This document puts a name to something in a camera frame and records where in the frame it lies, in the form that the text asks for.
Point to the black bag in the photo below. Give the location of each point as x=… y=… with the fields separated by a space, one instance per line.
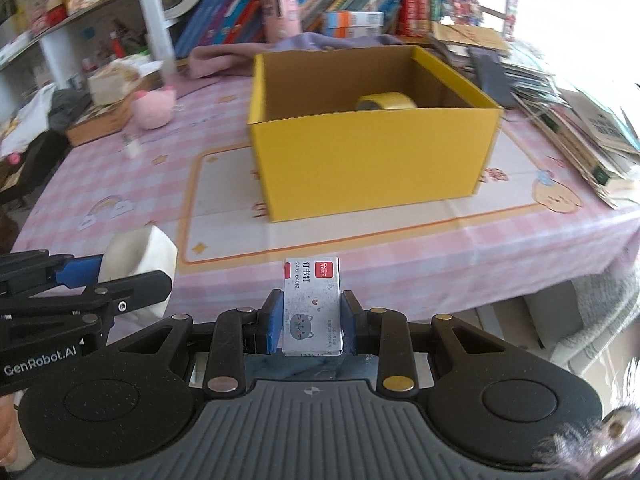
x=30 y=170

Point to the colourful figure stand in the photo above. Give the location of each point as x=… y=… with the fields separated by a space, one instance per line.
x=462 y=10

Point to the white wooden bookshelf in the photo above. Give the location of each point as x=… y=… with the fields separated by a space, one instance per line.
x=150 y=15

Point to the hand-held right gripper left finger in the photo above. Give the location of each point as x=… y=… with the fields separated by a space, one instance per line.
x=274 y=325

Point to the pink cylindrical device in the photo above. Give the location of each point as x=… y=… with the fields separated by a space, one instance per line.
x=282 y=12

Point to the grey knitted cloth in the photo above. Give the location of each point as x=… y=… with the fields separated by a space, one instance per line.
x=595 y=305

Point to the cream cloth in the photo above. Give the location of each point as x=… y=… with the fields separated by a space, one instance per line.
x=120 y=80

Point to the brown paper envelope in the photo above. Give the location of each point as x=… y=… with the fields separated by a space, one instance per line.
x=470 y=37

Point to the white tape roll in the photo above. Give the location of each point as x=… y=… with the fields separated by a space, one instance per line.
x=140 y=252

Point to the orange and white carton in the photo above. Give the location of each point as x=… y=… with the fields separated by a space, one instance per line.
x=352 y=24

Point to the grey garment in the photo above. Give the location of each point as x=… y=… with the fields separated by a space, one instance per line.
x=70 y=107

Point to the thick red dictionary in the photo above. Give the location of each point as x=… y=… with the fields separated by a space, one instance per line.
x=440 y=2

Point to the row of slanted books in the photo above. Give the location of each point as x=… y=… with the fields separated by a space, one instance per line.
x=225 y=15

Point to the purple cloth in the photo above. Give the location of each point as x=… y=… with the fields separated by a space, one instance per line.
x=225 y=57

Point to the yellow cardboard box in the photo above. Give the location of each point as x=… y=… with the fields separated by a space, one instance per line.
x=370 y=155

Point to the wooden tray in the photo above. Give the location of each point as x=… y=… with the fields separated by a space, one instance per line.
x=95 y=125

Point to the pile of books and papers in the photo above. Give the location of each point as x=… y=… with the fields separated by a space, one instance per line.
x=575 y=125

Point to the small grey staples box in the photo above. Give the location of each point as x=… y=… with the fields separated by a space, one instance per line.
x=312 y=305

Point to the yellow tape roll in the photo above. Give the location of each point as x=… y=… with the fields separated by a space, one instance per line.
x=387 y=101

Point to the black smartphone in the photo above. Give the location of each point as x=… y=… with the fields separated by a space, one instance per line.
x=492 y=80

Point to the pink plush toy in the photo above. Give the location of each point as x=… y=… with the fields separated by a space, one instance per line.
x=152 y=109

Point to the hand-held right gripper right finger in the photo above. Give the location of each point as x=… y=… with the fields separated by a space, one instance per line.
x=351 y=327

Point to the white garment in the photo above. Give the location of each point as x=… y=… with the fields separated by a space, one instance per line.
x=25 y=120

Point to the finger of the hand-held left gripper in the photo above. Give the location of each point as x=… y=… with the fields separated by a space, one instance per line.
x=135 y=287
x=80 y=270

